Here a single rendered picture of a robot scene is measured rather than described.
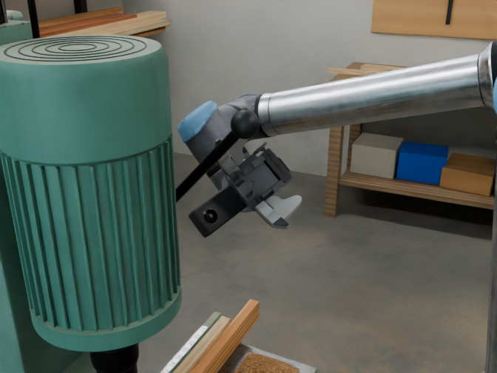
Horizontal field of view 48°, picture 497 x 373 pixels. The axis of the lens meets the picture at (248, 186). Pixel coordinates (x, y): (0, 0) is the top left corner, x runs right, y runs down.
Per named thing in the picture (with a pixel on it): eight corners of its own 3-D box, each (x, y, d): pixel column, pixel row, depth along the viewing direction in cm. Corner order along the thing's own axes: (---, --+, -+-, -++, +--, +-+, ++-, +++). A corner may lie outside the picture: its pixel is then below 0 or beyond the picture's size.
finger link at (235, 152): (232, 107, 78) (252, 144, 86) (199, 134, 78) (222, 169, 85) (245, 119, 76) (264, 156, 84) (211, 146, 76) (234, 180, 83)
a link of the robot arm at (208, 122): (197, 116, 115) (231, 166, 115) (163, 130, 106) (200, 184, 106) (225, 90, 110) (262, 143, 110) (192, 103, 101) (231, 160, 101)
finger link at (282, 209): (313, 203, 76) (280, 176, 84) (279, 230, 76) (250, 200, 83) (322, 217, 78) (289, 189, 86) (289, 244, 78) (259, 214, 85)
